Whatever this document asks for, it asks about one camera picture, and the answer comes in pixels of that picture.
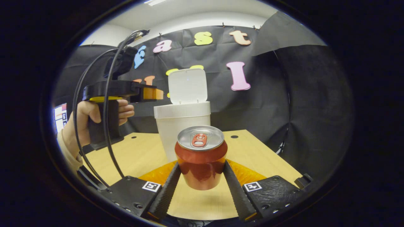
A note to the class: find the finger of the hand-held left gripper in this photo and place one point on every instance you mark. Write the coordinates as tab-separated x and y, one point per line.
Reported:
153	93

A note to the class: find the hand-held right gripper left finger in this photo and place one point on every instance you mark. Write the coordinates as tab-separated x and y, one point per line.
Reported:
164	195

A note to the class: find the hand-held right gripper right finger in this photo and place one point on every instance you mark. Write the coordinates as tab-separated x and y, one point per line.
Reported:
236	195

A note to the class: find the white desktop garbage bin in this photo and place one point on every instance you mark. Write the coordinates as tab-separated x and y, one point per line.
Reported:
170	126

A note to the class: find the red pop can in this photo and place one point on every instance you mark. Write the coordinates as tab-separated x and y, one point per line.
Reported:
202	170

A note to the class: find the wooden desktop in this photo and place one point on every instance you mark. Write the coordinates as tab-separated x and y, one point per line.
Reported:
262	157

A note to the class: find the computer monitor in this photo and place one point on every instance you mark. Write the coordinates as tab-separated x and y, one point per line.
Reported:
60	116

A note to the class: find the ceiling light panel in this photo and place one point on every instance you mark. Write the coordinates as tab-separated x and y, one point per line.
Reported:
154	2

